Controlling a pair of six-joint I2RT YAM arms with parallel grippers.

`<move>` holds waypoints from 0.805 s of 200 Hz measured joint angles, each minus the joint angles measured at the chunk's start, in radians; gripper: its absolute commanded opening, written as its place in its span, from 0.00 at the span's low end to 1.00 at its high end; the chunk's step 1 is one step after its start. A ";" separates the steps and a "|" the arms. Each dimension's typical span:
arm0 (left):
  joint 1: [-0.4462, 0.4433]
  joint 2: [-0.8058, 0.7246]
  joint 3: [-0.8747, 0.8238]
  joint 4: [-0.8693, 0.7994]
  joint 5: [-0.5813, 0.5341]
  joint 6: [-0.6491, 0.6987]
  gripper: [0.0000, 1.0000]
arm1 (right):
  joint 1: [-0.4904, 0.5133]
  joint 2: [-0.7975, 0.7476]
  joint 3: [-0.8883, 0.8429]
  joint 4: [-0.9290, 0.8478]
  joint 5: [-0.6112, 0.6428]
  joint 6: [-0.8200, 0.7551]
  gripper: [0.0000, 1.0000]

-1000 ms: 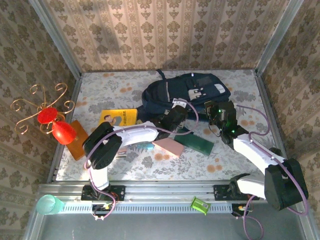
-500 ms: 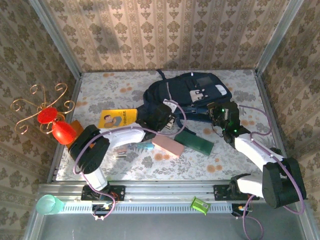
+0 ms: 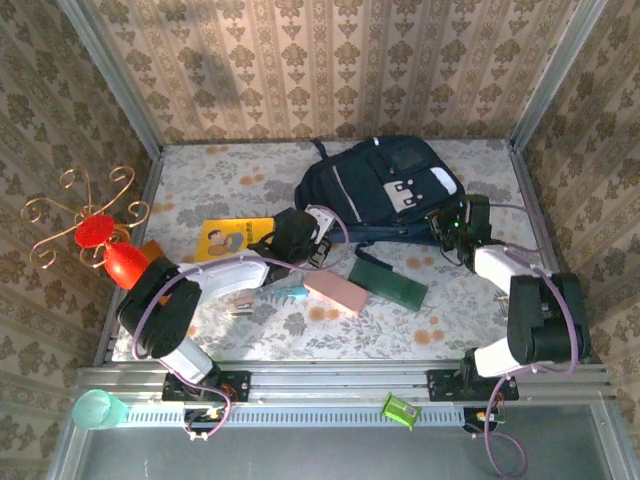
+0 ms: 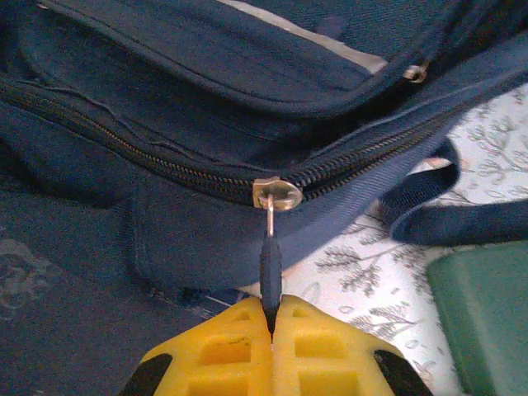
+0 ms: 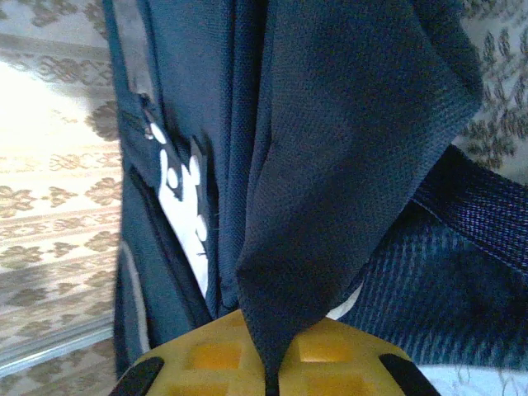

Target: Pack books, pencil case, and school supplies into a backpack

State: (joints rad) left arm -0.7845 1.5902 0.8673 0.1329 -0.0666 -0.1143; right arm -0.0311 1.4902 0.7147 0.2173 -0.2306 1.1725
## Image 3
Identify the dark green case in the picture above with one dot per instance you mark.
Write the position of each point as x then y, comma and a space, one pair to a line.
387, 284

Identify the aluminium side rail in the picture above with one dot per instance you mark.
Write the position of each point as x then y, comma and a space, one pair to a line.
150, 190
535, 200

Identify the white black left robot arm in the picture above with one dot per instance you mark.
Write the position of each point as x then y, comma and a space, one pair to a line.
230, 275

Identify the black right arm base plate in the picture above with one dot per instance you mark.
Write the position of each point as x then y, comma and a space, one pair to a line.
442, 385

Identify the pink pencil case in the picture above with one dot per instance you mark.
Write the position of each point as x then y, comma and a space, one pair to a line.
335, 292

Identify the grey metal panel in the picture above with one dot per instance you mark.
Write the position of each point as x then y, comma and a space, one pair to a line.
325, 455

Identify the light blue pen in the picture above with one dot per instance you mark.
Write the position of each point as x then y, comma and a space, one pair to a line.
295, 291

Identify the brown wooden block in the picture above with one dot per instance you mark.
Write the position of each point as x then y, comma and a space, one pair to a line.
151, 249

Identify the floral patterned tablecloth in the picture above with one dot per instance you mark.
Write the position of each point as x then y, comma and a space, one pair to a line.
350, 340

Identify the small green clip block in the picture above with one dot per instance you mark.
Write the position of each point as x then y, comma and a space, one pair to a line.
400, 410

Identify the navy blue backpack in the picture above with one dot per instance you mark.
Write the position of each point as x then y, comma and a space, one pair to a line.
360, 185

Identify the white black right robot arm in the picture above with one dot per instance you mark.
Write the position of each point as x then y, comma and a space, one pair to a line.
500, 265

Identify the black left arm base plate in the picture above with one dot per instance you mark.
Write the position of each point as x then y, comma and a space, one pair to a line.
235, 385

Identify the small pink stapler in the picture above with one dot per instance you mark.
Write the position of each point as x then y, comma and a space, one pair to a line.
242, 305

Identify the yellow cartoon book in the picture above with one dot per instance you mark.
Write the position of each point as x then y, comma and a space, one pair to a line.
220, 240

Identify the teal plastic cup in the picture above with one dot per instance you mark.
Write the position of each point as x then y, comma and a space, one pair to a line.
92, 407

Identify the aluminium corner post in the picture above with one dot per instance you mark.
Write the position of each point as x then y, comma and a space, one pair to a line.
110, 75
555, 75

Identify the red vase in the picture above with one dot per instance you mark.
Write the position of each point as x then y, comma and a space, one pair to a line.
122, 265

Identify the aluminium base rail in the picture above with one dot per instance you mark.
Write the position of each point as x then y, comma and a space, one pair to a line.
340, 377

